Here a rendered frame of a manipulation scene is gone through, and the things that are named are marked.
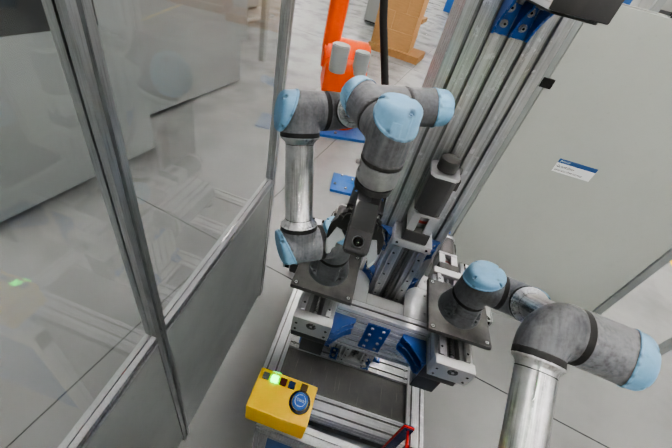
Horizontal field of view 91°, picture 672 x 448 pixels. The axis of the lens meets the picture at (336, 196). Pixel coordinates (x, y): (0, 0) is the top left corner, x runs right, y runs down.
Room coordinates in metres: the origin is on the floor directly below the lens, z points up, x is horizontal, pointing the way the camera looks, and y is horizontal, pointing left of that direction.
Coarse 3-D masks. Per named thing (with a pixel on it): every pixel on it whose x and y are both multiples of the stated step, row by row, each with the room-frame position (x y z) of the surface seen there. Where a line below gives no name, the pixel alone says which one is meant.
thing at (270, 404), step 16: (256, 384) 0.35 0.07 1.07; (272, 384) 0.36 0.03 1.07; (288, 384) 0.37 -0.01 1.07; (256, 400) 0.31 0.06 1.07; (272, 400) 0.32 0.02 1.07; (288, 400) 0.33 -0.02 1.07; (256, 416) 0.29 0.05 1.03; (272, 416) 0.29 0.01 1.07; (288, 416) 0.30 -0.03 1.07; (304, 416) 0.31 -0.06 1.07; (288, 432) 0.28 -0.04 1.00; (304, 432) 0.29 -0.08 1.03
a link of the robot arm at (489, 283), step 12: (480, 264) 0.80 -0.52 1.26; (492, 264) 0.81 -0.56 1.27; (468, 276) 0.76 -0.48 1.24; (480, 276) 0.74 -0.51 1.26; (492, 276) 0.75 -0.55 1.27; (504, 276) 0.76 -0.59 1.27; (456, 288) 0.77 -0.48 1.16; (468, 288) 0.73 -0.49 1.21; (480, 288) 0.72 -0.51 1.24; (492, 288) 0.71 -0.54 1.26; (504, 288) 0.73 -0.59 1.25; (468, 300) 0.72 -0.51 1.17; (480, 300) 0.71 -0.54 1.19; (492, 300) 0.71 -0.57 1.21; (504, 300) 0.71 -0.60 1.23
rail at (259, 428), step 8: (256, 424) 0.32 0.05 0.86; (256, 432) 0.32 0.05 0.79; (264, 432) 0.32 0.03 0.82; (272, 432) 0.32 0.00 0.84; (280, 432) 0.32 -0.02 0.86; (312, 432) 0.34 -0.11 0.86; (320, 432) 0.34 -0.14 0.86; (280, 440) 0.32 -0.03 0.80; (288, 440) 0.31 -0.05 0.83; (296, 440) 0.31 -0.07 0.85; (304, 440) 0.32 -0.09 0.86; (312, 440) 0.32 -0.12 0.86; (320, 440) 0.33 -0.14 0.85; (328, 440) 0.33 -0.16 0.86; (336, 440) 0.34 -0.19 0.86
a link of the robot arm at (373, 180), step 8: (360, 160) 0.49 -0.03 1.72; (360, 168) 0.48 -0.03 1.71; (368, 168) 0.47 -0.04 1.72; (360, 176) 0.48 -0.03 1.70; (368, 176) 0.47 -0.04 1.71; (376, 176) 0.46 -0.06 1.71; (384, 176) 0.46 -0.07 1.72; (392, 176) 0.47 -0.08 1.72; (368, 184) 0.46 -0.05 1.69; (376, 184) 0.46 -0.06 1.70; (384, 184) 0.46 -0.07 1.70; (392, 184) 0.47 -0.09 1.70
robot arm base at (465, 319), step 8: (440, 296) 0.80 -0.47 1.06; (448, 296) 0.77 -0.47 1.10; (440, 304) 0.76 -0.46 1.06; (448, 304) 0.74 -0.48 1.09; (456, 304) 0.73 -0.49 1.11; (440, 312) 0.74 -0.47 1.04; (448, 312) 0.73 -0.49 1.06; (456, 312) 0.72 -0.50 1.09; (464, 312) 0.71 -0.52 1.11; (472, 312) 0.71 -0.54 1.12; (480, 312) 0.73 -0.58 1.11; (448, 320) 0.71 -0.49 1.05; (456, 320) 0.70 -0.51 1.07; (464, 320) 0.70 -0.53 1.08; (472, 320) 0.71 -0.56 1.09; (464, 328) 0.70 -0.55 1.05; (472, 328) 0.71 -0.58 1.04
